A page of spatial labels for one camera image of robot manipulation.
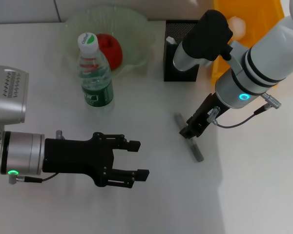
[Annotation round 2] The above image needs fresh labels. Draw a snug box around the clear bottle green label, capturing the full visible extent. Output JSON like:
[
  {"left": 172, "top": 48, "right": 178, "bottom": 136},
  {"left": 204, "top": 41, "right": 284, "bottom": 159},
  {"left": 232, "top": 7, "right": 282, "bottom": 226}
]
[{"left": 77, "top": 32, "right": 114, "bottom": 108}]

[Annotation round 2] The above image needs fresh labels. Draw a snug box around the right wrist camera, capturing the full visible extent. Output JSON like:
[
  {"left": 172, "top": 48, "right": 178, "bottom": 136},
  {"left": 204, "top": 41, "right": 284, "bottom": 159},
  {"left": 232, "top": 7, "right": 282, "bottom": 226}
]
[{"left": 173, "top": 9, "right": 234, "bottom": 72}]

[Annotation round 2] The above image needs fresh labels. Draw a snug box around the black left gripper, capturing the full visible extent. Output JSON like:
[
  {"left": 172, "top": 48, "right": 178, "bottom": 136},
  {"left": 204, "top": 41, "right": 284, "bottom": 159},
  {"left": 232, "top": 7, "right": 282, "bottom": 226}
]
[{"left": 42, "top": 132, "right": 150, "bottom": 189}]

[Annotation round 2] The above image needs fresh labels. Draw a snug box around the white egg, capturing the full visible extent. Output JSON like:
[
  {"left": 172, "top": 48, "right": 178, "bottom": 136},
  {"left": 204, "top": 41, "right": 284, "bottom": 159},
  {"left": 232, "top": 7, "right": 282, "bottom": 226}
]
[{"left": 228, "top": 15, "right": 247, "bottom": 41}]

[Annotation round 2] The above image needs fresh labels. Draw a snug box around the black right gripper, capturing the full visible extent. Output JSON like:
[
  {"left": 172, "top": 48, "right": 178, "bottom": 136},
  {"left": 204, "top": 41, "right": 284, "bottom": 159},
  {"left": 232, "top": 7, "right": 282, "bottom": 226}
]
[{"left": 179, "top": 93, "right": 230, "bottom": 139}]

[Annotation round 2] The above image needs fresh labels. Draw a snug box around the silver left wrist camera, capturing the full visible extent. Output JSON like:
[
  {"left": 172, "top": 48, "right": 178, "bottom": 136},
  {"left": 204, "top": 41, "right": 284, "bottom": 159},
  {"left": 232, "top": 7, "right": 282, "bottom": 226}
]
[{"left": 0, "top": 64, "right": 30, "bottom": 134}]

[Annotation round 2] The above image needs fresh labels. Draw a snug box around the grey pen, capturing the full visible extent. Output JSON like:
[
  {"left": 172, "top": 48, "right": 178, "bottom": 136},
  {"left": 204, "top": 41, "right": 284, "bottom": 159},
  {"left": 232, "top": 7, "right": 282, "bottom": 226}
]
[{"left": 174, "top": 113, "right": 205, "bottom": 163}]

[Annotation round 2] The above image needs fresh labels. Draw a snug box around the yellow plastic bin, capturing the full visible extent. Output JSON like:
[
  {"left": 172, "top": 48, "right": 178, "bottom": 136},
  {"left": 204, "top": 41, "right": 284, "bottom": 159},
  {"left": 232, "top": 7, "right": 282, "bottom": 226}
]
[{"left": 210, "top": 0, "right": 285, "bottom": 86}]

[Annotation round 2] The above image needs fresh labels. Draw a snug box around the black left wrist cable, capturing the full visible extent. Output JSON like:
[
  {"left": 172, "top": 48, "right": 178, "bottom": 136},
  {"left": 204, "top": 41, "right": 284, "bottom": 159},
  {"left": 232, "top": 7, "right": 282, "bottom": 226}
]
[{"left": 8, "top": 172, "right": 59, "bottom": 185}]

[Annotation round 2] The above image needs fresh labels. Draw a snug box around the black mesh pen holder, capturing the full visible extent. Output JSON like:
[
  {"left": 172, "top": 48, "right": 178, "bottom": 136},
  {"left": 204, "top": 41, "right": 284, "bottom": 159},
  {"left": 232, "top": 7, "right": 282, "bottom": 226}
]
[{"left": 163, "top": 19, "right": 204, "bottom": 82}]

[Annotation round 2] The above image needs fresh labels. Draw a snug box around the translucent green fruit plate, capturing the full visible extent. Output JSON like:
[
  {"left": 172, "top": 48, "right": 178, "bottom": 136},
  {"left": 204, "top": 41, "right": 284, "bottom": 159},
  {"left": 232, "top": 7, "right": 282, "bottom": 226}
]
[{"left": 63, "top": 5, "right": 155, "bottom": 77}]

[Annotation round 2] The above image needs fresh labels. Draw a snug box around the red orange fruit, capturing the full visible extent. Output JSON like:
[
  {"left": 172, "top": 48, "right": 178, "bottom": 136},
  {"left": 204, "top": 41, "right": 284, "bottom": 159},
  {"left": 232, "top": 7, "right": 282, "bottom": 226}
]
[{"left": 96, "top": 33, "right": 124, "bottom": 70}]

